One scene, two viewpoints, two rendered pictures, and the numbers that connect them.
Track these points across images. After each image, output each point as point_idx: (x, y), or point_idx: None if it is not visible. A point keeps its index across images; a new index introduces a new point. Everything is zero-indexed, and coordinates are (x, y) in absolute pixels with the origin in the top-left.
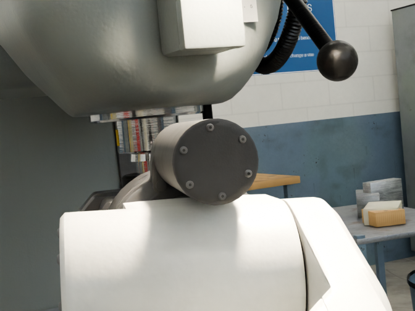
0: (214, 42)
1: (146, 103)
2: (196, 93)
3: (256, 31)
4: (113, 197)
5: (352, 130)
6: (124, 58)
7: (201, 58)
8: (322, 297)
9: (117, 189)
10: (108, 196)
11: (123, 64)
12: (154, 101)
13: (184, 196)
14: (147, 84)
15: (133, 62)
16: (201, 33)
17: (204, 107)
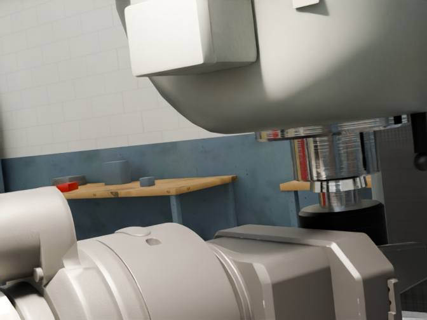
0: (162, 63)
1: (220, 130)
2: (259, 118)
3: (332, 16)
4: (209, 241)
5: None
6: (163, 79)
7: (241, 72)
8: None
9: (257, 227)
10: (225, 236)
11: (166, 86)
12: (223, 127)
13: (14, 284)
14: (194, 110)
15: (170, 83)
16: (146, 52)
17: (410, 117)
